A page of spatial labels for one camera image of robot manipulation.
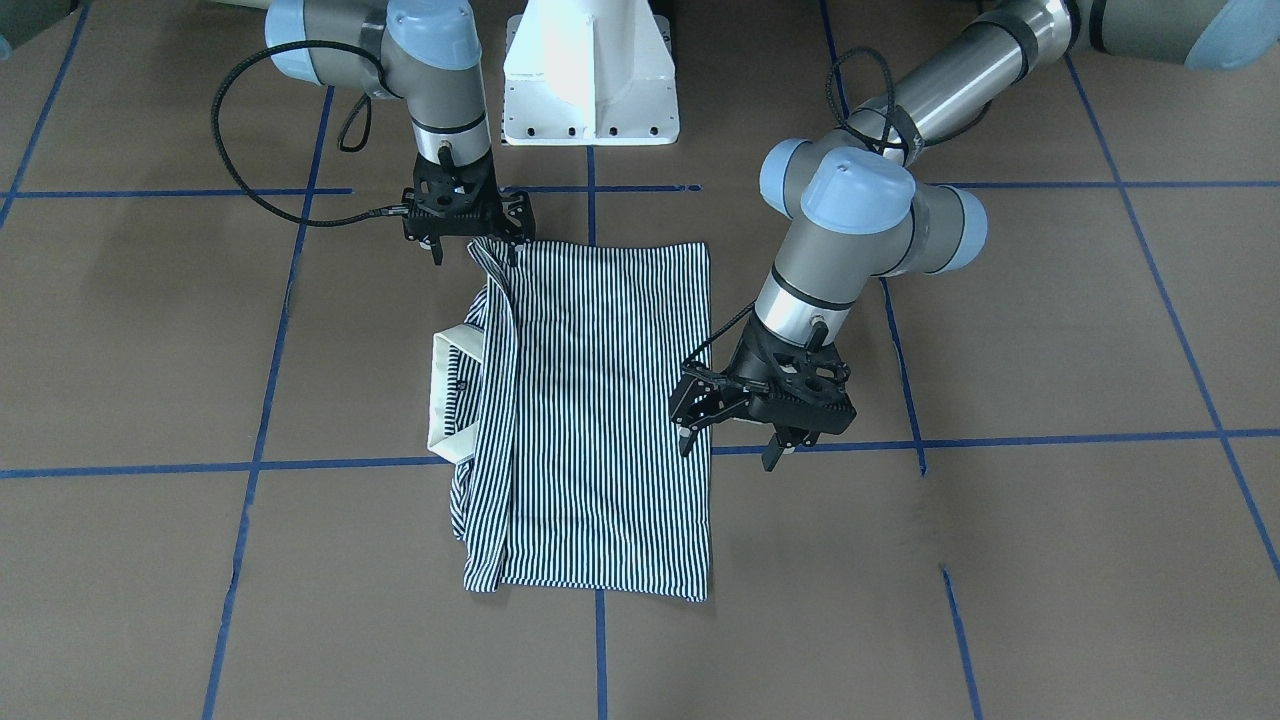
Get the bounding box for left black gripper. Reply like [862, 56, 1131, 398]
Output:
[668, 322, 856, 471]

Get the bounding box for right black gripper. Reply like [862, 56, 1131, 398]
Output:
[402, 155, 536, 266]

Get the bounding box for blue white striped polo shirt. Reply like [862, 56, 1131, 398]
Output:
[428, 237, 712, 602]

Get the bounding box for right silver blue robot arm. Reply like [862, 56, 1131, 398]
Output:
[264, 1, 536, 263]

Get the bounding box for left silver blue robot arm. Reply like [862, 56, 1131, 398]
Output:
[669, 1, 1277, 469]

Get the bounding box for brown table cover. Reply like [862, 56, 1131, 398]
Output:
[1, 1, 1279, 719]

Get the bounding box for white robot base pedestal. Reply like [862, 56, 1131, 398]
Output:
[500, 1, 681, 146]

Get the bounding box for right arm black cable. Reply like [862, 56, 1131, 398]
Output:
[210, 40, 416, 229]

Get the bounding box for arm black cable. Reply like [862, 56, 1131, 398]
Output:
[210, 40, 416, 229]
[684, 46, 991, 372]

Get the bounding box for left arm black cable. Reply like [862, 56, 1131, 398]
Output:
[684, 46, 991, 372]

